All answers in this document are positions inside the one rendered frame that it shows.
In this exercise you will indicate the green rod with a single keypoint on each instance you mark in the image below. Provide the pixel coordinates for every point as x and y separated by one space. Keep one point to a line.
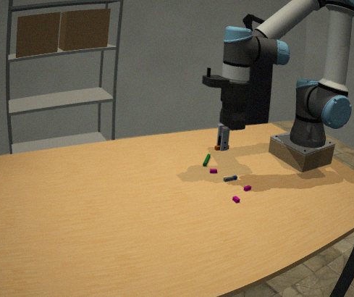
206 160

